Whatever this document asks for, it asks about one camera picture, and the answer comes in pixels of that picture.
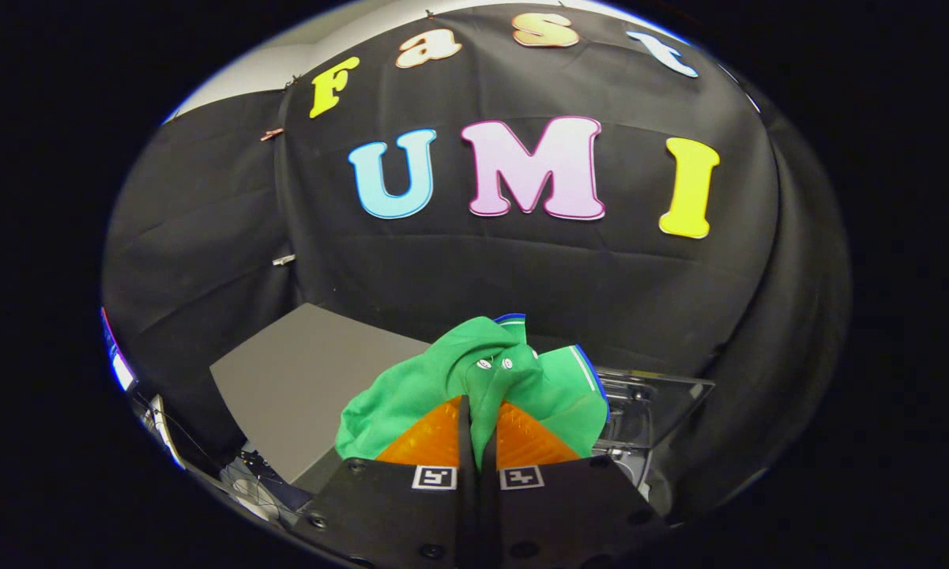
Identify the black backdrop cloth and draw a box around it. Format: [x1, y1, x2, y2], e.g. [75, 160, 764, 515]
[101, 4, 852, 524]

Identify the tangle of cables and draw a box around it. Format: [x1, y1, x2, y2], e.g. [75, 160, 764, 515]
[220, 449, 314, 527]

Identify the dark washing machine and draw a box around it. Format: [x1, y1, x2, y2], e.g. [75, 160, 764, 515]
[597, 443, 676, 514]

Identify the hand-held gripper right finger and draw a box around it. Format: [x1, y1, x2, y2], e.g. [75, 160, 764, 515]
[478, 401, 669, 569]

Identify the grey box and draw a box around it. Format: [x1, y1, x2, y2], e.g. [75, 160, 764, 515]
[209, 303, 435, 495]

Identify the green polo shirt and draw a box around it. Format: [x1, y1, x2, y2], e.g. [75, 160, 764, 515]
[336, 314, 611, 463]

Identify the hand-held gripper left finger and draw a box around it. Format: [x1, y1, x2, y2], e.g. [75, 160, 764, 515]
[296, 395, 476, 569]

